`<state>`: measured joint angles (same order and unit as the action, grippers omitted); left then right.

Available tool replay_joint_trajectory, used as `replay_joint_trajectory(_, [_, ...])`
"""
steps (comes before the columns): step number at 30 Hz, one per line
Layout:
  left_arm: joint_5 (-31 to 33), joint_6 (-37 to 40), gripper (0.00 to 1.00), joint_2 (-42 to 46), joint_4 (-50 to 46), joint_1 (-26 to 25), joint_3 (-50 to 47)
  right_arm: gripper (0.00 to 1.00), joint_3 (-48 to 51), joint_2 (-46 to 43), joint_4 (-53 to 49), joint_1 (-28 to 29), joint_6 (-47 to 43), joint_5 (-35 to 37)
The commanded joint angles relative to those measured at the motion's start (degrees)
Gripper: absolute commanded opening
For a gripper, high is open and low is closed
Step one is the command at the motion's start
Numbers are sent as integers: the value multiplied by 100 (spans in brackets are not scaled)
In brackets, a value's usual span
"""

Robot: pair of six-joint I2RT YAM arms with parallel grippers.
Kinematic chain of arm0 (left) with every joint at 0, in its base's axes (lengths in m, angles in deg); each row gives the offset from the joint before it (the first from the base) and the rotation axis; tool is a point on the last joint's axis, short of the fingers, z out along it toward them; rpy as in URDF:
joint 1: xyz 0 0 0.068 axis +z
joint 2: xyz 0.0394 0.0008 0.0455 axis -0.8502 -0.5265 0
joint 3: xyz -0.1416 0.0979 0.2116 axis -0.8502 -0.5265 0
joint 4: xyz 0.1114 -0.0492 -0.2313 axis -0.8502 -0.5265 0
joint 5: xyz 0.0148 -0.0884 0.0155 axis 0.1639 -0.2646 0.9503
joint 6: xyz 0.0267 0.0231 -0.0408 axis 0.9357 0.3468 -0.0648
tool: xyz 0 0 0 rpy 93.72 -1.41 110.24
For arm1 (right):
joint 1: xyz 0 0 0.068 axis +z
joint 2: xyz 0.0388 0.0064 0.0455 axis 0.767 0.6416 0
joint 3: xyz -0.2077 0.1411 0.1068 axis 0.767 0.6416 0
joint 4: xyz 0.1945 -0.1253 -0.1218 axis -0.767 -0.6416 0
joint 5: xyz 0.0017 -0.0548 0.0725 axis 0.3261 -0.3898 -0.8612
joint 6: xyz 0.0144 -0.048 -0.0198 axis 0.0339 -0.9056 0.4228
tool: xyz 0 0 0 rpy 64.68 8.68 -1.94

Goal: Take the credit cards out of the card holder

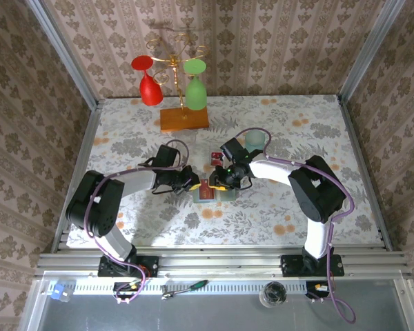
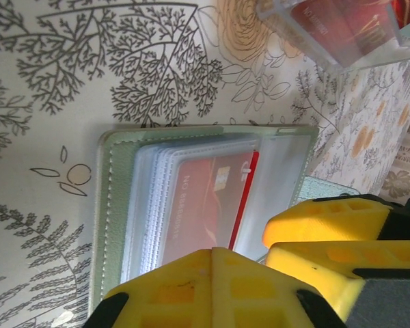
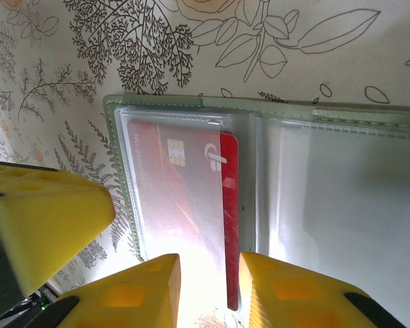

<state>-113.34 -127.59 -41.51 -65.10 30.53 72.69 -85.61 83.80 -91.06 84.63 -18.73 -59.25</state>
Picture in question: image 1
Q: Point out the green wine glass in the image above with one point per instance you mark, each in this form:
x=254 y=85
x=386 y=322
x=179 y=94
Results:
x=195 y=94

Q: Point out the black connector box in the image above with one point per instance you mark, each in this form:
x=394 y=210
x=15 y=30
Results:
x=314 y=289
x=124 y=289

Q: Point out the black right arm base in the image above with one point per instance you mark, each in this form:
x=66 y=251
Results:
x=293 y=267

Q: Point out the aluminium front rail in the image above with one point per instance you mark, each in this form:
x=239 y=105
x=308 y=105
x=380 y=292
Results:
x=221 y=262

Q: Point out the clear plastic container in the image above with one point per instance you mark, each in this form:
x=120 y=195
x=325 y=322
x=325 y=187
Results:
x=227 y=196

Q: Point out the clear glass jar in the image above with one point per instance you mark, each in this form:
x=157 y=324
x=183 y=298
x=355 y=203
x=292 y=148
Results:
x=272 y=294

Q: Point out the aluminium side rail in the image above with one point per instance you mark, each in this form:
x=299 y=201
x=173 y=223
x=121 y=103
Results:
x=79 y=172
x=364 y=172

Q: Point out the red credit card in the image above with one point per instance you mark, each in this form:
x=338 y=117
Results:
x=207 y=193

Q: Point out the grey metal shelf plate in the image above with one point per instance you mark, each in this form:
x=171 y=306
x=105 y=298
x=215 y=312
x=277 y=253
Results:
x=210 y=317

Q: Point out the pale green frosted cup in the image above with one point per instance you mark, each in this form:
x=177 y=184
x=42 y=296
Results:
x=255 y=139

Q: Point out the red wine glass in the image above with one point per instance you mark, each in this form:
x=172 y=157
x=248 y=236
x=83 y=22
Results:
x=150 y=89

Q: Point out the floral print tablecloth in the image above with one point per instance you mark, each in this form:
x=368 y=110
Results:
x=245 y=220

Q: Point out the aluminium frame post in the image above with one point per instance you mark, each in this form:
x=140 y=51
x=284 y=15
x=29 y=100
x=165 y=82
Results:
x=62 y=51
x=372 y=48

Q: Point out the red small box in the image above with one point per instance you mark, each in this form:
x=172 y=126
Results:
x=216 y=158

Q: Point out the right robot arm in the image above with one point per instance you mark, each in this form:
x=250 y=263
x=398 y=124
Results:
x=317 y=193

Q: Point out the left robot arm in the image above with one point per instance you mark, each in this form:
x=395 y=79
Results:
x=100 y=207

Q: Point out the blue plastic connector block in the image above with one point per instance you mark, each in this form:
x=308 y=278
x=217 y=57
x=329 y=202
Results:
x=58 y=292

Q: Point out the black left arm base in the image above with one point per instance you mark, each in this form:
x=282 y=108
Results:
x=148 y=267

